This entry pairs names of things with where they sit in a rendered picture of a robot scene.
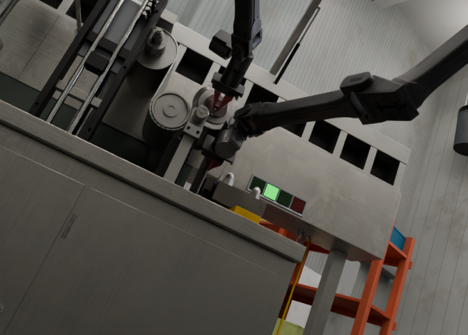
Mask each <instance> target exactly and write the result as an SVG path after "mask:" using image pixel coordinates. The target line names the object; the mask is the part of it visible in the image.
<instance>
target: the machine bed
mask: <svg viewBox="0 0 468 335"><path fill-rule="evenodd" d="M0 123H1V124H3V125H5V126H7V127H10V128H12V129H14V130H16V131H18V132H20V133H22V134H25V135H27V136H28V137H31V138H32V139H35V140H37V141H39V142H41V143H43V144H45V145H47V146H50V147H52V148H54V149H56V150H58V151H60V152H62V153H65V154H66V155H69V156H71V157H73V158H75V159H78V160H79V161H81V162H83V163H85V164H88V165H90V166H92V167H94V168H96V169H98V170H100V171H103V172H105V173H107V174H109V175H111V176H113V177H115V178H117V179H119V180H122V181H123V182H126V183H128V184H130V185H132V186H134V187H136V188H138V189H141V190H143V191H145V192H147V193H149V194H151V195H153V196H156V197H157V198H160V199H162V200H163V201H166V202H168V203H170V204H172V205H174V206H176V207H178V208H181V209H183V210H185V211H187V212H189V213H191V214H193V215H196V216H197V217H200V218H201V219H204V220H206V221H208V222H210V223H212V224H214V225H216V226H219V227H221V228H223V229H225V230H227V231H229V232H231V233H234V234H236V235H238V236H240V237H242V238H244V239H246V240H248V241H250V242H253V243H254V244H257V245H259V246H261V247H263V248H265V249H267V250H269V251H272V252H274V253H276V254H278V255H280V256H282V257H284V258H287V259H288V260H291V261H292V262H294V263H300V262H301V261H302V259H303V256H304V253H305V251H306V247H305V246H303V245H301V244H299V243H297V242H295V241H293V240H290V239H288V238H286V237H284V236H282V235H280V234H278V233H276V232H274V231H271V230H270V229H268V228H265V227H264V226H261V225H260V224H257V223H256V222H254V221H251V220H249V219H247V218H245V217H243V216H241V215H239V214H237V213H235V212H232V211H230V210H228V209H226V208H224V207H222V206H220V205H218V204H216V203H213V202H212V201H209V200H207V199H206V198H203V197H202V196H199V195H198V194H195V193H193V192H191V191H189V190H187V189H185V188H183V187H181V186H179V185H176V184H174V183H172V182H170V181H168V180H166V179H164V178H162V177H160V176H157V175H155V174H154V173H151V172H149V171H147V170H145V169H143V168H141V167H139V166H137V165H135V164H133V163H131V162H129V161H127V160H125V159H123V158H121V157H118V156H116V155H114V154H112V153H110V152H108V151H106V150H104V149H102V148H99V147H97V146H95V145H93V144H91V143H89V142H87V141H85V140H83V139H80V138H79V137H76V136H75V135H73V134H71V133H69V132H66V131H65V130H62V129H60V128H58V127H56V126H54V125H52V124H50V123H48V122H46V121H43V120H41V119H39V118H37V117H35V116H33V115H31V114H29V113H27V112H25V111H22V110H21V109H18V108H17V107H14V106H13V105H11V104H8V103H6V102H4V101H2V100H0Z"/></svg>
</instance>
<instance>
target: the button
mask: <svg viewBox="0 0 468 335"><path fill-rule="evenodd" d="M229 210H230V211H232V212H235V213H237V214H239V215H241V216H243V217H245V218H247V219H249V220H251V221H254V222H256V223H257V224H259V222H260V219H261V217H259V216H258V215H255V214H254V213H251V212H249V211H247V210H245V209H243V208H241V207H239V206H234V207H232V208H230V209H229Z"/></svg>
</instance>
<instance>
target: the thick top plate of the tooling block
mask: <svg viewBox="0 0 468 335"><path fill-rule="evenodd" d="M205 198H206V199H207V200H209V201H212V202H213V203H216V204H218V205H220V206H222V207H224V208H226V209H228V210H229V209H230V208H232V207H234V206H239V207H241V208H243V209H245V210H247V211H249V212H251V213H254V214H255V215H258V216H259V217H262V216H263V213H264V210H265V207H266V205H267V204H266V203H265V202H263V201H261V200H259V199H257V198H255V197H253V196H251V195H249V194H247V193H245V192H243V191H241V190H239V189H236V188H234V187H232V186H230V185H228V184H226V183H224V182H222V181H218V182H217V183H216V184H214V185H213V187H212V189H211V192H210V194H208V195H206V196H205Z"/></svg>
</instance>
